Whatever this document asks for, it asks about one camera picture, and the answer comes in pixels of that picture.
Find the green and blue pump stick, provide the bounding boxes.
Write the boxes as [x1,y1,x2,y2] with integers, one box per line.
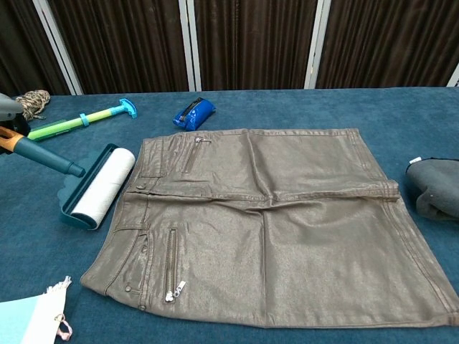
[27,97,138,141]

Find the white lint roller teal handle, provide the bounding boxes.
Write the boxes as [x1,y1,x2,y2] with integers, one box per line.
[0,125,136,230]

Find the white and light-blue cloth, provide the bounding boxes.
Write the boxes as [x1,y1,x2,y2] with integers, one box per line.
[0,275,75,344]

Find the grey folded cloth green lining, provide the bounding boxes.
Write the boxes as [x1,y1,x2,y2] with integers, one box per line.
[405,156,459,221]

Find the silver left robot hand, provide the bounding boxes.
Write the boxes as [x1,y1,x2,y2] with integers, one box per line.
[0,92,32,156]

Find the beige braided rope bundle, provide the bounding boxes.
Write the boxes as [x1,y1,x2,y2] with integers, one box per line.
[14,89,51,121]

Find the brown shiny zippered skirt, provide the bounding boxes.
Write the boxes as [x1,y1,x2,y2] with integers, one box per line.
[79,127,459,329]

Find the blue zippered pouch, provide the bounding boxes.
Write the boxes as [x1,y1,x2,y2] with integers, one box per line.
[172,97,217,133]

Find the dark brown folding screen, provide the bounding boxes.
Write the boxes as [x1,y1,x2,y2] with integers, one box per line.
[0,0,459,97]

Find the small pink ring loop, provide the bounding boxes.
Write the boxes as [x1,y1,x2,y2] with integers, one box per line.
[54,313,74,341]

